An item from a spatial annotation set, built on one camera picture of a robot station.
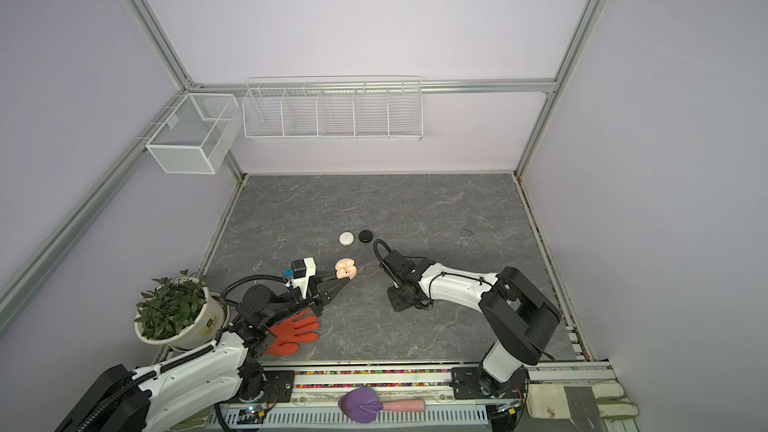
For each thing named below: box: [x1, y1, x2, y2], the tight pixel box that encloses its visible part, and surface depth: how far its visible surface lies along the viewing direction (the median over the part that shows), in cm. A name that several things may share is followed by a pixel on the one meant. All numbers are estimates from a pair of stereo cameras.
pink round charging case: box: [334, 257, 357, 280], surface depth 72 cm
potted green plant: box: [134, 269, 226, 350], surface depth 72 cm
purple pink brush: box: [338, 387, 426, 424], surface depth 72 cm
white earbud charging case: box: [338, 231, 355, 246], surface depth 103 cm
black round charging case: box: [358, 229, 373, 243], surface depth 104 cm
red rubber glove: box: [266, 308, 321, 355], surface depth 82 cm
